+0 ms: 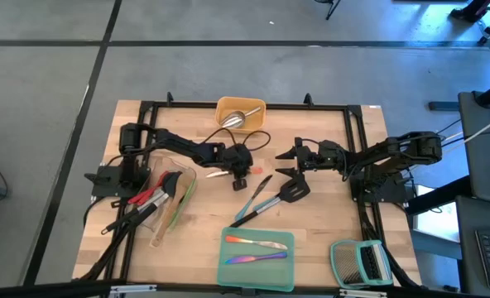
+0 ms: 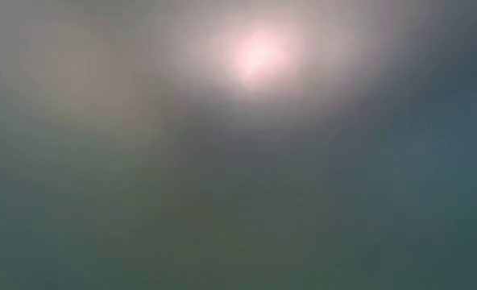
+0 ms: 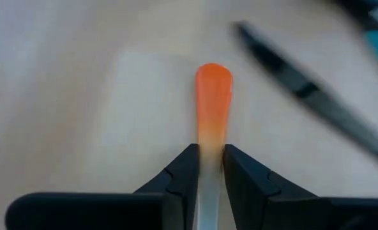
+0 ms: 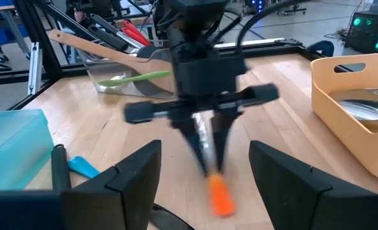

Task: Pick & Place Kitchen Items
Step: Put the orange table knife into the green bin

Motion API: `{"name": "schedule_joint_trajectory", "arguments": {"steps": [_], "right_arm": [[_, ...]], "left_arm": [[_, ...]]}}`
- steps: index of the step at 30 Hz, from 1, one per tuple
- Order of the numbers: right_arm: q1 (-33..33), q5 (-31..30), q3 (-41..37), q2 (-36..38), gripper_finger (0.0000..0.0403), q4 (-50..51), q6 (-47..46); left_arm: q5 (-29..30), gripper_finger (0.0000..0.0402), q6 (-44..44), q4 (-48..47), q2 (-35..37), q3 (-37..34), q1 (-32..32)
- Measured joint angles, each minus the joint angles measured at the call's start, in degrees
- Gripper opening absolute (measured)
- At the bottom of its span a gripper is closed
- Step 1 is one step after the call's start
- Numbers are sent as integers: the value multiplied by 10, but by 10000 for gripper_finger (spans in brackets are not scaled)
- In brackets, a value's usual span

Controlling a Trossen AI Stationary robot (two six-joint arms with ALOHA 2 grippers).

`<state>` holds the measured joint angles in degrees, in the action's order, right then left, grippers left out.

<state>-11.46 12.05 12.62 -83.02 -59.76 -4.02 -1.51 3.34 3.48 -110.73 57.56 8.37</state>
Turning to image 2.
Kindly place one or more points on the teal plastic tray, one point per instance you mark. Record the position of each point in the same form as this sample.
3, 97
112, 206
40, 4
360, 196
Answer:
238, 181

